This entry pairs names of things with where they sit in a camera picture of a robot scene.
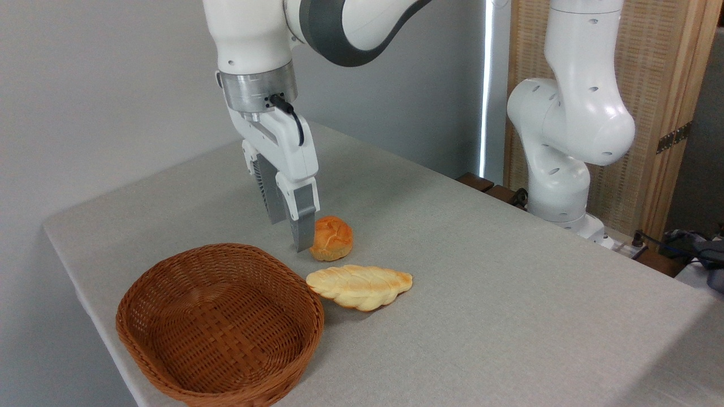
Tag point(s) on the grey bundled device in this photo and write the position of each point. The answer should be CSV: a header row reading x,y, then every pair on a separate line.
x,y
714,263

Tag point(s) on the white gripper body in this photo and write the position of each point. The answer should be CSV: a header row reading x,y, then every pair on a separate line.
x,y
288,155

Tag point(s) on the metal screen hinge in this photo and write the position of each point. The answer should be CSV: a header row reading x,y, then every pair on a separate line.
x,y
673,138

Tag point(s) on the grey tablecloth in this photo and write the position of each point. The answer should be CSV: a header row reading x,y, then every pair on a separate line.
x,y
498,294

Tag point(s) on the brown wicker basket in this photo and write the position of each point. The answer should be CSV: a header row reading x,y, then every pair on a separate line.
x,y
220,328

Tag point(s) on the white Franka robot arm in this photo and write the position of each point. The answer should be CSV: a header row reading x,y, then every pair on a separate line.
x,y
571,118

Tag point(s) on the long braided bread loaf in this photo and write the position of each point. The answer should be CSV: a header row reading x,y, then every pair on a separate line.
x,y
362,287

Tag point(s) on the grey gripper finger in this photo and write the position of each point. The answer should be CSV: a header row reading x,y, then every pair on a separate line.
x,y
304,220
270,195

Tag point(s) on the white power strip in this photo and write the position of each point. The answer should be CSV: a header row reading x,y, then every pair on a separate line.
x,y
625,247

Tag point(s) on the dark brown wooden block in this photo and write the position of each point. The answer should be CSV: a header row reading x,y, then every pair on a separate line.
x,y
500,194
475,182

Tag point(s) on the round golden bread roll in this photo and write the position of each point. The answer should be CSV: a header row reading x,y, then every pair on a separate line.
x,y
332,238

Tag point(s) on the wooden rattan folding screen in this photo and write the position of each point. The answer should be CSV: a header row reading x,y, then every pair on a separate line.
x,y
656,68

